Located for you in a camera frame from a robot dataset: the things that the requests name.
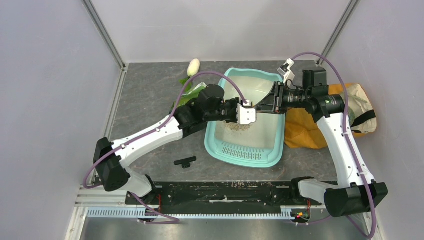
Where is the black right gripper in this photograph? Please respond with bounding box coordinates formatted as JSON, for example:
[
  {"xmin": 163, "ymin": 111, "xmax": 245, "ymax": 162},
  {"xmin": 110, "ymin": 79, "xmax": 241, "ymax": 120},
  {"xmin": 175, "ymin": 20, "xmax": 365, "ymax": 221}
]
[{"xmin": 253, "ymin": 80, "xmax": 311, "ymax": 115}]

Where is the teal plastic litter box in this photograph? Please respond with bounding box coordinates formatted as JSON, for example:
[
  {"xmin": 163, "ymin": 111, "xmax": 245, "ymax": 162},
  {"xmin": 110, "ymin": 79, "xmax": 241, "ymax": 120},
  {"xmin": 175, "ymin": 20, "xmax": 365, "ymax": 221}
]
[{"xmin": 204, "ymin": 67, "xmax": 286, "ymax": 168}]

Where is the green litter bag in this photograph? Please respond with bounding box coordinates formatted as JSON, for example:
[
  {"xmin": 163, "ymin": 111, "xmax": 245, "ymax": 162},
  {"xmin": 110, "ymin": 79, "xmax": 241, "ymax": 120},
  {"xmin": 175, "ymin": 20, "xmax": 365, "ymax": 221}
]
[{"xmin": 177, "ymin": 82, "xmax": 207, "ymax": 107}]

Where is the black bag clip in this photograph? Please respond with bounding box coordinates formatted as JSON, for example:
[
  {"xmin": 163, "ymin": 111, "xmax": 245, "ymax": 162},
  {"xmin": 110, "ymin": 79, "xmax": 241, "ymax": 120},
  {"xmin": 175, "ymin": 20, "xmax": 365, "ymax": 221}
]
[{"xmin": 173, "ymin": 156, "xmax": 197, "ymax": 169}]

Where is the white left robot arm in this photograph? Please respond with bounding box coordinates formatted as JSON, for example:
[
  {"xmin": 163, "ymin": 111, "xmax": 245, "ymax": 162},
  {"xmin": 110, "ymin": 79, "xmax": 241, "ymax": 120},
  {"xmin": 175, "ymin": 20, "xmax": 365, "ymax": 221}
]
[{"xmin": 93, "ymin": 84, "xmax": 243, "ymax": 204}]

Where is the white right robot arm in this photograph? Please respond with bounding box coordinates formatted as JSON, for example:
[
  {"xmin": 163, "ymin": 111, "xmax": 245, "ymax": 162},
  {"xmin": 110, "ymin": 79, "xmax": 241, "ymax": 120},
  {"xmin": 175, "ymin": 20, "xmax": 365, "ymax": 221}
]
[{"xmin": 255, "ymin": 66, "xmax": 388, "ymax": 218}]

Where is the grey litter granules pile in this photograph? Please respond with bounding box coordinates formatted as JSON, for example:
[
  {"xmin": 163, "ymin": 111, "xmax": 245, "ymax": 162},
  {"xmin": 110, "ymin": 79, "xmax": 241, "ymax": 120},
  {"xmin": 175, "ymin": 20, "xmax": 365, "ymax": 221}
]
[{"xmin": 224, "ymin": 122, "xmax": 252, "ymax": 132}]

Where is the orange cloth bag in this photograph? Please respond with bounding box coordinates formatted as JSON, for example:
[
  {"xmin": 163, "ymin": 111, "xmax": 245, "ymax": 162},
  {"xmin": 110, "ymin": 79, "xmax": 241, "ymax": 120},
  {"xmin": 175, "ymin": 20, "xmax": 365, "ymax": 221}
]
[{"xmin": 284, "ymin": 83, "xmax": 378, "ymax": 149}]

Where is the white toy radish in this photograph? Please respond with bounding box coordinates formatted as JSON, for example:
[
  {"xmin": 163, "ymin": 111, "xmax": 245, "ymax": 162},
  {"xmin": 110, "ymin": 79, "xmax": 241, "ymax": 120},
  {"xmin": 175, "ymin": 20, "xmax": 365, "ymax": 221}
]
[{"xmin": 179, "ymin": 58, "xmax": 201, "ymax": 94}]

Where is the green netted melon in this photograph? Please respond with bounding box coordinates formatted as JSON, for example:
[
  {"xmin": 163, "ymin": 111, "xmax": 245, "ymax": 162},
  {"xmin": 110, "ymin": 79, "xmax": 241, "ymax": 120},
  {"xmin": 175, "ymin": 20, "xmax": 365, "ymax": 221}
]
[{"xmin": 347, "ymin": 107, "xmax": 356, "ymax": 127}]

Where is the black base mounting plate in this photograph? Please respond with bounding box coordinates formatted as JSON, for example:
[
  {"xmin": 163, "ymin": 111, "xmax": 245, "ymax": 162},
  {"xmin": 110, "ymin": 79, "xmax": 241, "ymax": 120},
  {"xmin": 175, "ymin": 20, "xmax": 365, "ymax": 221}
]
[{"xmin": 141, "ymin": 181, "xmax": 318, "ymax": 215}]

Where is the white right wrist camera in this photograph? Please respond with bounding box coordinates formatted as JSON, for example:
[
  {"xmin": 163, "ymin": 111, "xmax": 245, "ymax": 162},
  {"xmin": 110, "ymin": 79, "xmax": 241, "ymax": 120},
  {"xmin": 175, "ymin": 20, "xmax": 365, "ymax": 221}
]
[{"xmin": 277, "ymin": 58, "xmax": 295, "ymax": 84}]

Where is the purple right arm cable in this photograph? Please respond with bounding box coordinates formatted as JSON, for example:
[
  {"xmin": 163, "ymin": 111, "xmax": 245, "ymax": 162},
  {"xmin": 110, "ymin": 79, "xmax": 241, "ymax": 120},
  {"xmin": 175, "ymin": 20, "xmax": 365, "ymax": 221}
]
[{"xmin": 291, "ymin": 51, "xmax": 378, "ymax": 240}]

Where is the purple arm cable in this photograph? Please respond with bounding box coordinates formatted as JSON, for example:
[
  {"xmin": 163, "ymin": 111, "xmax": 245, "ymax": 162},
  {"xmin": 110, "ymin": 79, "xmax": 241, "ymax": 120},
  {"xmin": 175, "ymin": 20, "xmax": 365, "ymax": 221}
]
[
  {"xmin": 82, "ymin": 70, "xmax": 248, "ymax": 226},
  {"xmin": 291, "ymin": 51, "xmax": 378, "ymax": 240}
]

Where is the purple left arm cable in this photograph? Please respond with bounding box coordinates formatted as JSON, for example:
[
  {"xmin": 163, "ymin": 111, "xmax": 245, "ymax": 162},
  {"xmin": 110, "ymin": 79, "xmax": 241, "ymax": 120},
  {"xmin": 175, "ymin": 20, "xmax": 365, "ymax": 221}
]
[{"xmin": 82, "ymin": 70, "xmax": 248, "ymax": 226}]

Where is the white slotted cable duct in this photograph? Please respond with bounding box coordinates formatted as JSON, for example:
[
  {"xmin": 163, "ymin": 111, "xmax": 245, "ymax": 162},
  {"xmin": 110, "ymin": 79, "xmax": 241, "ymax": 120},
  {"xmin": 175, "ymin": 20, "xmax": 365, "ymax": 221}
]
[{"xmin": 86, "ymin": 207, "xmax": 295, "ymax": 221}]

